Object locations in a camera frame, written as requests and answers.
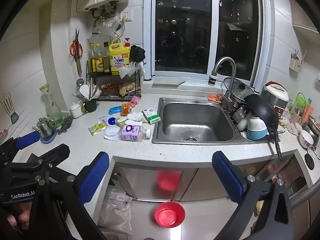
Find red plastic basin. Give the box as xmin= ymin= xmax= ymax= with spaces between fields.
xmin=154 ymin=201 xmax=186 ymax=228

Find beige cabinet door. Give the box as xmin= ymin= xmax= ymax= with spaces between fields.
xmin=180 ymin=167 xmax=240 ymax=202

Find person's left hand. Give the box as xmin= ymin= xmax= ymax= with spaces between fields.
xmin=6 ymin=203 xmax=33 ymax=230

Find white tissue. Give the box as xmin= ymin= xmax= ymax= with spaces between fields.
xmin=126 ymin=112 xmax=143 ymax=123

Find steel teapot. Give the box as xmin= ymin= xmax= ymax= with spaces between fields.
xmin=32 ymin=117 xmax=57 ymax=138

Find glass pot lid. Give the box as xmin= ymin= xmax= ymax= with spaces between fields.
xmin=223 ymin=77 xmax=255 ymax=100

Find black mesh bag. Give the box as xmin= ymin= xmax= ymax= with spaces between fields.
xmin=130 ymin=45 xmax=146 ymax=63

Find steel faucet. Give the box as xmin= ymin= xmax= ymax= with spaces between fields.
xmin=208 ymin=56 xmax=237 ymax=110

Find yellow packet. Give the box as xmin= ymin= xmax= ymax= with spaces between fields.
xmin=88 ymin=121 xmax=108 ymax=136

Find white rice paddle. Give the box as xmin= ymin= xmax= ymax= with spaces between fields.
xmin=79 ymin=84 xmax=90 ymax=101

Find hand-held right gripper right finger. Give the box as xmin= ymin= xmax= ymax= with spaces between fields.
xmin=212 ymin=151 xmax=310 ymax=240

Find green lid jar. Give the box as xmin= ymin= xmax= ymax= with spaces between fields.
xmin=294 ymin=92 xmax=307 ymax=117

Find black wok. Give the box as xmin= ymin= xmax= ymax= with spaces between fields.
xmin=244 ymin=94 xmax=282 ymax=160

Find white green cardboard box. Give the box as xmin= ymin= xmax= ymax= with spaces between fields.
xmin=142 ymin=108 xmax=161 ymax=125

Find blue dish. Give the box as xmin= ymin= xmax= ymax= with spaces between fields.
xmin=40 ymin=132 xmax=57 ymax=144

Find steel cabinet door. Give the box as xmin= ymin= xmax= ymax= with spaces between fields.
xmin=111 ymin=162 xmax=198 ymax=202

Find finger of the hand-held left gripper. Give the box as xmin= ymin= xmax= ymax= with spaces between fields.
xmin=0 ymin=131 xmax=41 ymax=160
xmin=29 ymin=144 xmax=70 ymax=173

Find orange cloth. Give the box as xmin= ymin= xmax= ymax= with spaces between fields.
xmin=207 ymin=93 xmax=225 ymax=103

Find grey tile piece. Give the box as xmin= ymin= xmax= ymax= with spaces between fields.
xmin=151 ymin=77 xmax=185 ymax=87

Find dark sauce bottle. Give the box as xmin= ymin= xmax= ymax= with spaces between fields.
xmin=102 ymin=41 xmax=111 ymax=72

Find white ceramic pot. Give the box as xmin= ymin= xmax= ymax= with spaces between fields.
xmin=69 ymin=102 xmax=84 ymax=118

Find steel pot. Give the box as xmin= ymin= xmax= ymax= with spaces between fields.
xmin=307 ymin=116 xmax=320 ymax=138

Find ginger root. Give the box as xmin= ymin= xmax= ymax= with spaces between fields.
xmin=119 ymin=84 xmax=140 ymax=97

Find steel sink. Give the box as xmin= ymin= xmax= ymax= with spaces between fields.
xmin=152 ymin=97 xmax=270 ymax=145

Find yellow detergent bottle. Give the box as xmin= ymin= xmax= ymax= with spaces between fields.
xmin=108 ymin=38 xmax=132 ymax=72

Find yellow oil bottle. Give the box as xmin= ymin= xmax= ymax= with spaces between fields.
xmin=95 ymin=44 xmax=104 ymax=73
xmin=89 ymin=43 xmax=97 ymax=73

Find orange handled scissors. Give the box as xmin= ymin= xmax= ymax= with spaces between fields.
xmin=69 ymin=28 xmax=84 ymax=57

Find wall utensil holder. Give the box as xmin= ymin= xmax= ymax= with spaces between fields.
xmin=289 ymin=49 xmax=307 ymax=77

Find dark glass window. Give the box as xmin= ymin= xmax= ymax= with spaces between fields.
xmin=143 ymin=0 xmax=272 ymax=85

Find bag of dried chillies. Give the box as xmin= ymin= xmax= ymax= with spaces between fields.
xmin=101 ymin=83 xmax=118 ymax=95

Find steel bowl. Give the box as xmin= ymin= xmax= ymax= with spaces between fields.
xmin=231 ymin=105 xmax=252 ymax=123

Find crumpled clear plastic bag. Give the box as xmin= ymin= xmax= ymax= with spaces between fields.
xmin=119 ymin=61 xmax=146 ymax=79

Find glass carafe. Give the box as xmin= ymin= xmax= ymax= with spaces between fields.
xmin=39 ymin=83 xmax=64 ymax=128

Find white blue bowl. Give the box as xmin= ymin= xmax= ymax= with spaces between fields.
xmin=246 ymin=115 xmax=269 ymax=140

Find purple label plastic bottle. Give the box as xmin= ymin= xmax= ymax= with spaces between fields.
xmin=118 ymin=120 xmax=152 ymax=142

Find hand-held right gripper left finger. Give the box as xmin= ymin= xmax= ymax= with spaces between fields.
xmin=37 ymin=151 xmax=110 ymax=240

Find white patterned bowl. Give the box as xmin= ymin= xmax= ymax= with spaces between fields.
xmin=299 ymin=129 xmax=316 ymax=150

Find hanging clear plastic bag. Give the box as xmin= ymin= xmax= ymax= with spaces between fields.
xmin=91 ymin=12 xmax=122 ymax=37

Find flower shaped white dish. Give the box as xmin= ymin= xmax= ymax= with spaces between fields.
xmin=286 ymin=122 xmax=304 ymax=137

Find steel wool scrubber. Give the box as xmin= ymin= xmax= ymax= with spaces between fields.
xmin=57 ymin=116 xmax=74 ymax=133

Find black wire rack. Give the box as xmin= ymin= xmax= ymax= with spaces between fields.
xmin=86 ymin=60 xmax=142 ymax=102

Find white rice cooker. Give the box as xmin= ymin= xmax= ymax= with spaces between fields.
xmin=261 ymin=81 xmax=290 ymax=117

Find green mug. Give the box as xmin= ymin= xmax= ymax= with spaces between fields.
xmin=81 ymin=99 xmax=98 ymax=113

